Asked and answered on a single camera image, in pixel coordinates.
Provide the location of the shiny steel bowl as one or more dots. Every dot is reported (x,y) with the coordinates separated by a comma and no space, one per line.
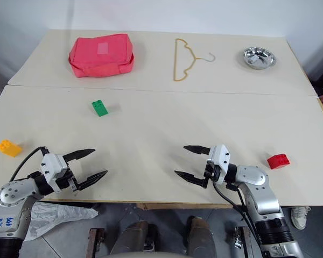
(259,57)

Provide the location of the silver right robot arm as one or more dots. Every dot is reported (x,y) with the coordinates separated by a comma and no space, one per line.
(261,193)

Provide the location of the green toy brick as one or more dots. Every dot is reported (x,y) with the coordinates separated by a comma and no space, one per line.
(99,108)

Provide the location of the white sneaker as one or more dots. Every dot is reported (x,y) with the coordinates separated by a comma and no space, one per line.
(300,217)

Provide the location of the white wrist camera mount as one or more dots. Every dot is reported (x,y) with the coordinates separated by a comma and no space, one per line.
(220,158)
(53,166)

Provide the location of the pink fabric pouch bag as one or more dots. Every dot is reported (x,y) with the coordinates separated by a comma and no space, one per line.
(102,55)

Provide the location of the red toy brick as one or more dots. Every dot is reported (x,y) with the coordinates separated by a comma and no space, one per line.
(278,160)

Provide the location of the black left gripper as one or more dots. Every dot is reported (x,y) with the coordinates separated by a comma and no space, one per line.
(66,182)

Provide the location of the crumpled clear plastic bag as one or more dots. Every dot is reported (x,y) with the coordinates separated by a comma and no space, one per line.
(53,216)

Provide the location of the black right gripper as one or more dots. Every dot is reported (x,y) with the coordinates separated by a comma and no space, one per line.
(211,173)

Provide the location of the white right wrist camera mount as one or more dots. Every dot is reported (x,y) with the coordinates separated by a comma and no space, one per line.
(220,158)

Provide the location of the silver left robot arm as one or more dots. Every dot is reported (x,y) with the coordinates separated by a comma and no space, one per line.
(13,192)

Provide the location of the dark rounded robot leg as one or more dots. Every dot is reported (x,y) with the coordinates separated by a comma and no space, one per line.
(133,239)
(202,236)

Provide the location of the yellow toy brick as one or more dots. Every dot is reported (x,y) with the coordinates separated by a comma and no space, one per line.
(8,147)

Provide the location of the brown metal stand foot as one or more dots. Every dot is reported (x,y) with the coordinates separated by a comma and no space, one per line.
(245,242)
(97,243)

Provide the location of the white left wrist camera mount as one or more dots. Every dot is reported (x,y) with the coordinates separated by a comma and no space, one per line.
(53,166)

